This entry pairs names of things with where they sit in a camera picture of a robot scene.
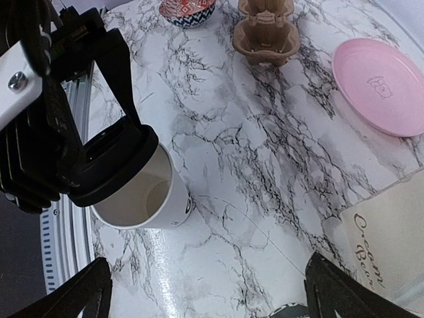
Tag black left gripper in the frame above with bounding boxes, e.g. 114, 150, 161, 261
1, 6, 141, 214

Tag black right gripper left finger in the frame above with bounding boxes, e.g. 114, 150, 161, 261
11, 257, 113, 317

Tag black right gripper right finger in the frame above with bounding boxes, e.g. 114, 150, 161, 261
305, 252, 416, 318

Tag black plastic cup lid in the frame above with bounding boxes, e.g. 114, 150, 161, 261
68, 116, 158, 207

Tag white paper takeout bag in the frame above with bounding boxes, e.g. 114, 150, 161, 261
341, 172, 423, 317

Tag brown cardboard cup carrier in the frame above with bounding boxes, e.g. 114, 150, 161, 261
233, 0, 300, 67

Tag black cup holding straws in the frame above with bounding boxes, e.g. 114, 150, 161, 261
268, 303, 309, 318

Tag red patterned small bowl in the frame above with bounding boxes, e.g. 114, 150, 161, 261
159, 0, 215, 28

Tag pink round plate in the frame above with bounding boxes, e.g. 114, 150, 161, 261
332, 38, 423, 137

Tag aluminium front rail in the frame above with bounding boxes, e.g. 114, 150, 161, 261
40, 65, 95, 294

